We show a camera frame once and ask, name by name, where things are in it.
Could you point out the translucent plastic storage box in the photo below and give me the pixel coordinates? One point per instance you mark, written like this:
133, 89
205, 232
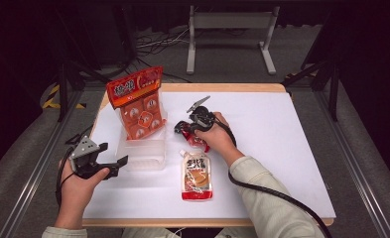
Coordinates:
146, 155

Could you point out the aluminium floor rail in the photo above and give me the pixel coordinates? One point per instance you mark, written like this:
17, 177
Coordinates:
354, 162
37, 165

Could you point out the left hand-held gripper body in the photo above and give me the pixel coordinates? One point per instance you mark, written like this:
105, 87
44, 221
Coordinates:
83, 153

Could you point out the small red snack packet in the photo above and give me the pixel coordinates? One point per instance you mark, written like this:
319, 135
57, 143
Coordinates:
197, 142

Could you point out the person's right hand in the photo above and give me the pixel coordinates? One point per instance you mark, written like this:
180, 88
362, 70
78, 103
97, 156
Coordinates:
219, 137

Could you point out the black metal stand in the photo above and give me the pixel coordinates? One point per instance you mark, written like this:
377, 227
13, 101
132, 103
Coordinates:
66, 82
324, 79

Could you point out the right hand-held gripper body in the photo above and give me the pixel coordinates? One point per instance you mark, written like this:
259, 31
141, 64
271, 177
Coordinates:
203, 119

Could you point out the white metal stand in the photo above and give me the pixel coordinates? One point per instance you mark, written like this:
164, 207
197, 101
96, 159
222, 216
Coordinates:
230, 21

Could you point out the large orange snack bag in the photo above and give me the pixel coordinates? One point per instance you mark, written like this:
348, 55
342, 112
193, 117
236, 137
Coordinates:
139, 105

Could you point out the yellow and black floor tape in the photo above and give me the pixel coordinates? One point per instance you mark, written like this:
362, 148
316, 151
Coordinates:
55, 99

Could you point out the person's left hand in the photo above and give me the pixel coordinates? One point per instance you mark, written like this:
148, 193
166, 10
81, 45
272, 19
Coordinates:
78, 191

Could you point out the white spouted sauce pouch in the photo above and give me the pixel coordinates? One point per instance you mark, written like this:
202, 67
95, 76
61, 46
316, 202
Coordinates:
196, 177

